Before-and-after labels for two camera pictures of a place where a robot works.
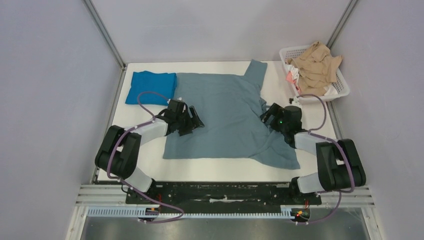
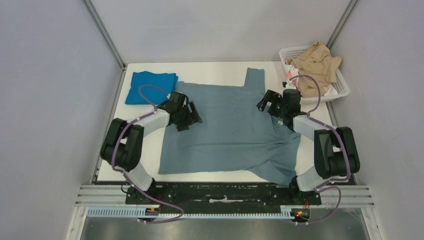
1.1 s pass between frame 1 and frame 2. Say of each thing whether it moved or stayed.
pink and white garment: stayed
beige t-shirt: stayed
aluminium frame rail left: stayed
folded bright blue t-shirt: stayed
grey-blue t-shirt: moved
